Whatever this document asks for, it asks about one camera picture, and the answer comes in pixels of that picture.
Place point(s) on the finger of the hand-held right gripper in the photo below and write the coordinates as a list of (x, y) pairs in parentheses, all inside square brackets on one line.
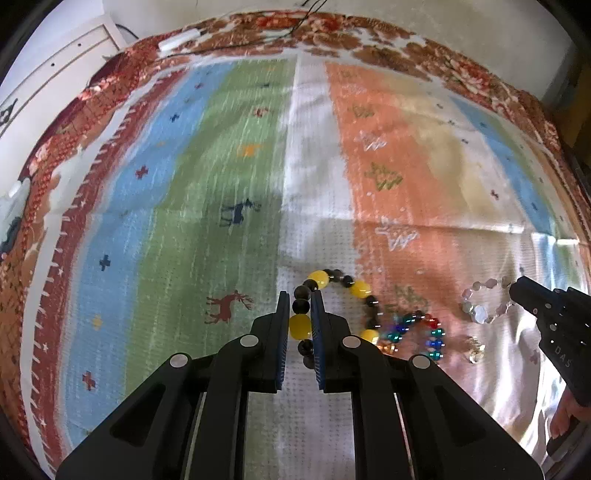
[(528, 290)]

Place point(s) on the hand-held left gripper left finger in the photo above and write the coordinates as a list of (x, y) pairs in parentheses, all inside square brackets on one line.
[(281, 341)]

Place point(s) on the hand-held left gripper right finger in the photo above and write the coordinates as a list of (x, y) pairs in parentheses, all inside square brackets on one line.
[(318, 341)]

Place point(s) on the person's right hand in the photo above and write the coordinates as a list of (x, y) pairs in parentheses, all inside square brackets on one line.
[(564, 415)]

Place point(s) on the small gold ornament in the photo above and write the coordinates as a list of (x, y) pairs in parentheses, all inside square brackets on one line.
[(475, 350)]

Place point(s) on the striped patterned blanket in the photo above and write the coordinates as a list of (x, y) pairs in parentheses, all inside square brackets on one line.
[(184, 184)]

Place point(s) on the white plastic tube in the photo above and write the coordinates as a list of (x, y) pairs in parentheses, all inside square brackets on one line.
[(180, 39)]

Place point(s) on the white cabinet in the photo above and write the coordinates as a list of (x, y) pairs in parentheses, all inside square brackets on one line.
[(46, 78)]

